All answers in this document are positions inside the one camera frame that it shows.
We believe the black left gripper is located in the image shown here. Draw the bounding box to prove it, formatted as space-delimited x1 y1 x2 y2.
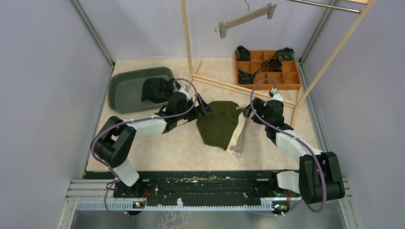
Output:
176 93 214 122

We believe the green underwear with cream waistband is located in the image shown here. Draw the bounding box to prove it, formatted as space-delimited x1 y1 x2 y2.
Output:
196 101 246 154

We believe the beige clip hanger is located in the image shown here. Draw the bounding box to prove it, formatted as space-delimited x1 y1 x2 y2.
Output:
214 0 277 39
228 107 246 158

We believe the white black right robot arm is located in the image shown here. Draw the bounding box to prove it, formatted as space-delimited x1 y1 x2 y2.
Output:
243 98 345 204

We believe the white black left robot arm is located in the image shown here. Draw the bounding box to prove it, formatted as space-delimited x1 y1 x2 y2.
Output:
90 92 213 198

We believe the hanging beige clip hanger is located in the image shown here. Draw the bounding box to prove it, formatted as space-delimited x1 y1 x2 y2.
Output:
214 0 277 39

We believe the light wooden clothes rack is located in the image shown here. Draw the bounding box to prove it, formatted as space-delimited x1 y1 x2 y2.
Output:
180 0 375 126

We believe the orange wooden compartment tray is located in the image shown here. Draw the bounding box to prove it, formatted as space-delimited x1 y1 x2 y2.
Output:
233 50 301 90

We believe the dark rolled sock front left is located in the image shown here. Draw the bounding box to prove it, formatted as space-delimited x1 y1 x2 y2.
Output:
237 69 255 84

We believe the dark rolled sock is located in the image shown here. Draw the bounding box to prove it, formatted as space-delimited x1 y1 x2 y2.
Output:
267 58 282 72
237 69 255 84
236 45 251 61

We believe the dark rolled sock centre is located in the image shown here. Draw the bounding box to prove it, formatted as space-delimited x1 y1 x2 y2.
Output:
267 58 282 72

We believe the black striped garment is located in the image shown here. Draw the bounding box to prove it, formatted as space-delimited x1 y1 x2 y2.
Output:
141 78 181 104

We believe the long dark patterned sock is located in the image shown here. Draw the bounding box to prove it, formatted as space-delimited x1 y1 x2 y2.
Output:
252 47 295 76

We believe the dark rolled sock far left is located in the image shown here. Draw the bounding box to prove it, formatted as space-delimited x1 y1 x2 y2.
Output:
236 45 251 61

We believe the grey-green plastic tub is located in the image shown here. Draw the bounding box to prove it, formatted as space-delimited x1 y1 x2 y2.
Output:
108 66 174 114

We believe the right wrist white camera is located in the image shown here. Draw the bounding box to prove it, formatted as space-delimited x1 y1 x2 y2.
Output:
269 88 283 103

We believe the wrist white camera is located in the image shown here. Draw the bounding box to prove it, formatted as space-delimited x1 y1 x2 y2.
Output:
178 85 191 100
269 88 283 103

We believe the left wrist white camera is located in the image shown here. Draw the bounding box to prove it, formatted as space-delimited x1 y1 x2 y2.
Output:
178 85 191 100

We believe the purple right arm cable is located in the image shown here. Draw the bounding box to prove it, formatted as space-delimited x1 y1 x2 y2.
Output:
250 78 327 214

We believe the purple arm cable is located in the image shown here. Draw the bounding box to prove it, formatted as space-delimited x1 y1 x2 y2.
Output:
91 78 199 218
250 78 327 214

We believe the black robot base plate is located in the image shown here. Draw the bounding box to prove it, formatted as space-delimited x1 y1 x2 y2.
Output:
84 170 334 209

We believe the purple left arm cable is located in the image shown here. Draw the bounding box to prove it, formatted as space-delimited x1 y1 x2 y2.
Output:
91 78 199 218

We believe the aluminium front rail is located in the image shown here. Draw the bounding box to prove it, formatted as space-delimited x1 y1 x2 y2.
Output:
64 177 352 212

